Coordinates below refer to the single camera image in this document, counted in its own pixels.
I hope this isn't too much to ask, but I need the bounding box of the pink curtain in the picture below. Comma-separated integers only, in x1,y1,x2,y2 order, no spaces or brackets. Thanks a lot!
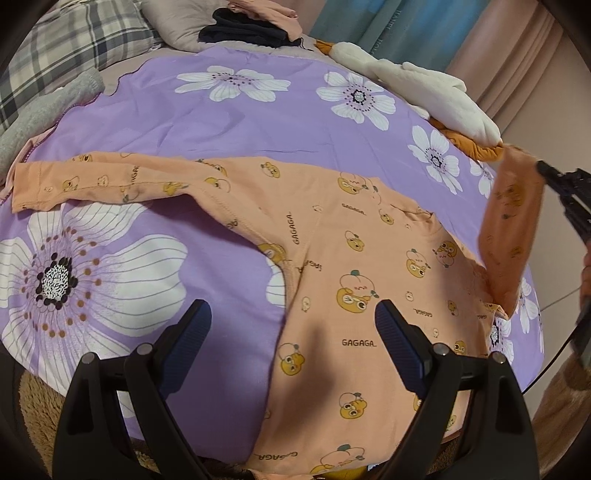
447,0,563,130

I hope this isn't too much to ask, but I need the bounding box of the brown fluffy rug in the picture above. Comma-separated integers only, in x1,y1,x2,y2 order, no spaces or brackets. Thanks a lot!
18,371,65,476

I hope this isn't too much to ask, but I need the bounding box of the teal blue curtain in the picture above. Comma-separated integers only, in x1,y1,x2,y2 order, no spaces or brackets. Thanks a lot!
311,0,489,71

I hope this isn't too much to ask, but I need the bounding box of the grey knit garment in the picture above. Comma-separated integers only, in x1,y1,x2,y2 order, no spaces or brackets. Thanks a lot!
1,68,105,184

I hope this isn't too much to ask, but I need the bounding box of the white goose plush toy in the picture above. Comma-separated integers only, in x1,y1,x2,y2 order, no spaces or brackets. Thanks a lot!
315,40,503,162

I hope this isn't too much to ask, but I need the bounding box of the purple floral bed sheet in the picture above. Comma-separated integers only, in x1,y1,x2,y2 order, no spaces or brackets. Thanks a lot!
1,47,544,475

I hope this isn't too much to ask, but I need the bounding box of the dark navy folded garment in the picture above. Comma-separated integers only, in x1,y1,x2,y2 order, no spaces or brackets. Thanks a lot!
198,8,303,48

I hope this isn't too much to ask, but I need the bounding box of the grey pillow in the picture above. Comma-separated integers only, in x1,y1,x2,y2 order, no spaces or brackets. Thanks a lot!
140,0,228,53

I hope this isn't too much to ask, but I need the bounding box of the grey plaid blanket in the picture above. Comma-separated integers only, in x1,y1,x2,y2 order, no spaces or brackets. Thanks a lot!
1,1,161,131

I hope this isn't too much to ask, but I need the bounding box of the pink folded garment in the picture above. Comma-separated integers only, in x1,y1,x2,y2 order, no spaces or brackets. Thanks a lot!
228,0,304,41

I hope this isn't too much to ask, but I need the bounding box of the person's right hand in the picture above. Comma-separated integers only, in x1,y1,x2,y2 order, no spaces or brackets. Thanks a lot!
580,242,591,305

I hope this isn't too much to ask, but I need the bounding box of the orange duck print shirt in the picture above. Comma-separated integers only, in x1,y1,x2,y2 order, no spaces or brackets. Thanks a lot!
5,148,544,479

